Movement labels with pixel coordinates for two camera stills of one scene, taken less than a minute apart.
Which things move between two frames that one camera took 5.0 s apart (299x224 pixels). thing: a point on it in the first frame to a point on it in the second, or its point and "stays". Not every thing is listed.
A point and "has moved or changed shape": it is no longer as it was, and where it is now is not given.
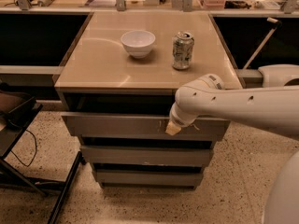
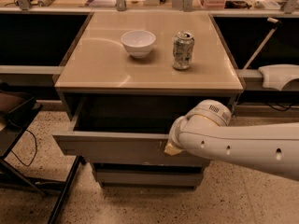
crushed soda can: [182, 49] stays
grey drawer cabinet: [118, 84] stays
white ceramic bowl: [138, 43] stays
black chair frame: [16, 111] stays
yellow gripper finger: [173, 129] to [172, 150]
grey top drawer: [139, 125] has moved or changed shape
